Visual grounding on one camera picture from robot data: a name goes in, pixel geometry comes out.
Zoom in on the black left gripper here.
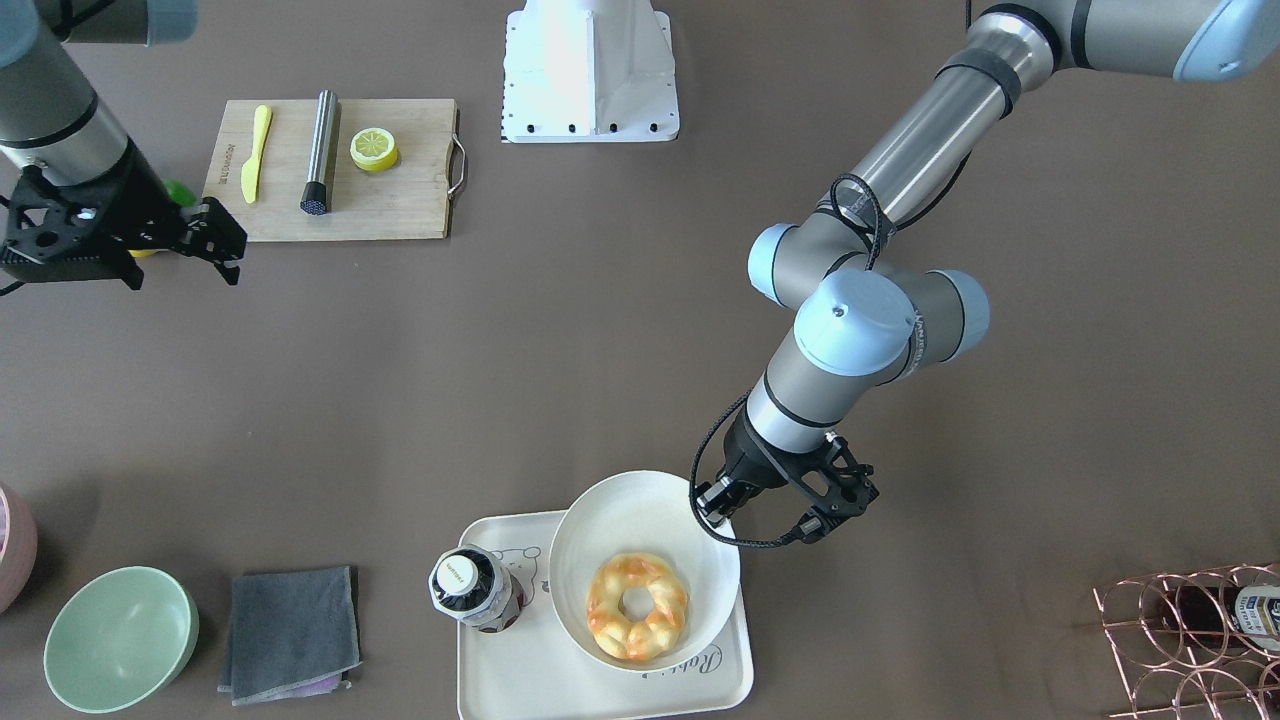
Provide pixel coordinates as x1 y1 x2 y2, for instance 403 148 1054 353
692 405 881 546

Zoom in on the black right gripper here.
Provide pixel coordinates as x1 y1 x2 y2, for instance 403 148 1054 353
10 140 248 292

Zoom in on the white round plate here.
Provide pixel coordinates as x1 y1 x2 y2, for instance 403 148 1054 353
550 471 740 673

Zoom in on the glazed twisted donut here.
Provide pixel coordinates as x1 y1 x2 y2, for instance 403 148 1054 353
586 552 689 664

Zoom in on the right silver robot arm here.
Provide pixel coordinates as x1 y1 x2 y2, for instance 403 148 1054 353
1 1 247 290

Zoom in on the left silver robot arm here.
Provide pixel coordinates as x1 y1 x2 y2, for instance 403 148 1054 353
689 1 1277 550

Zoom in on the cream rectangular tray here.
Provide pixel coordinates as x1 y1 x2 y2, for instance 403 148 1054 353
457 511 755 719

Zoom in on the dark drink bottle on tray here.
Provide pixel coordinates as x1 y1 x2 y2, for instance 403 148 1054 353
428 544 526 633

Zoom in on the green lime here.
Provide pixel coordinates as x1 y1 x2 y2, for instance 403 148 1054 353
163 178 201 208

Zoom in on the yellow plastic knife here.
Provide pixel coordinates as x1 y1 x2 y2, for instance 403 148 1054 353
239 104 273 205

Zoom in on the steel muddler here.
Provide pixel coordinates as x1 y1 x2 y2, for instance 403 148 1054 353
300 88 340 217

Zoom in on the wooden cutting board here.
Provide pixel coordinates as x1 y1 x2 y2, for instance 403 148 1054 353
204 97 460 243

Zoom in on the half lemon slice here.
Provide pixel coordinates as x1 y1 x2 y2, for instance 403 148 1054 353
349 127 401 173

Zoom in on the pink bowl with ice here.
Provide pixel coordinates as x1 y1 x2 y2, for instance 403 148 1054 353
1 483 38 612

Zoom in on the green bowl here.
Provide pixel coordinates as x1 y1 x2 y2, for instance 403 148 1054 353
44 566 200 714

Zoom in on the grey folded cloth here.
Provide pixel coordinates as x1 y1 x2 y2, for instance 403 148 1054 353
218 565 362 706

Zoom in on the bottle in copper rack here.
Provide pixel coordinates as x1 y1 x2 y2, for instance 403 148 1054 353
1172 584 1279 655

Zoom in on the copper wire bottle rack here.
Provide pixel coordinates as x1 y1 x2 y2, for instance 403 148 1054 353
1093 562 1279 719

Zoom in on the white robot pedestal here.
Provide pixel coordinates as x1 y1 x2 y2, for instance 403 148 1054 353
500 1 681 143

